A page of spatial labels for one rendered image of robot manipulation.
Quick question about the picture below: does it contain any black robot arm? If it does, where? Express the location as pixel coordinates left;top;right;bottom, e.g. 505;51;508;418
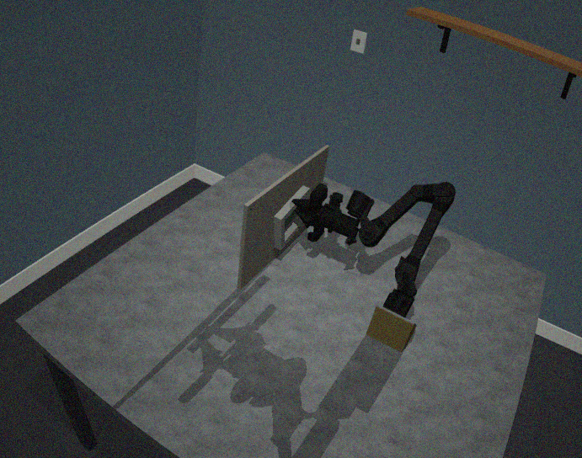
335;182;456;318

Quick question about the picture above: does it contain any grey rectangular picture frame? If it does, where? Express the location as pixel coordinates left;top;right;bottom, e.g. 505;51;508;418
274;186;310;250

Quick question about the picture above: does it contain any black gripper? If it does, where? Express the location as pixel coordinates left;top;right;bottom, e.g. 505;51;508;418
291;183;343;242

